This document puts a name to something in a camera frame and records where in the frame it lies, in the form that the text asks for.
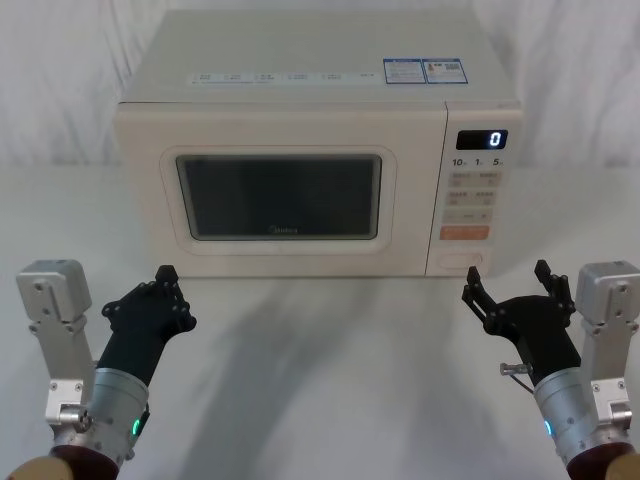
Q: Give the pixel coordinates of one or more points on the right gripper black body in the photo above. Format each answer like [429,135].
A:
[540,330]

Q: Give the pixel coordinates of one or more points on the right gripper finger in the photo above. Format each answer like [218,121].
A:
[480,295]
[557,290]

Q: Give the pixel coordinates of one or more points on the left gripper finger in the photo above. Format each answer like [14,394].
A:
[135,297]
[180,305]

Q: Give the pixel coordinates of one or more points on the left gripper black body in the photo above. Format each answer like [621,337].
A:
[135,340]

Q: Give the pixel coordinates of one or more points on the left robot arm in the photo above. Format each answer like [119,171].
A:
[60,330]

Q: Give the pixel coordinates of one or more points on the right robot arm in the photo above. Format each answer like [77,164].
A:
[605,325]

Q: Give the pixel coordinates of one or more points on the white table cloth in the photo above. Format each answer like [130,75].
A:
[320,380]

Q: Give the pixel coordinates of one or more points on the cream microwave oven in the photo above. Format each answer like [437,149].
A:
[280,115]

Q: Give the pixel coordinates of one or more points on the white curtain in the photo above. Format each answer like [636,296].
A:
[60,75]

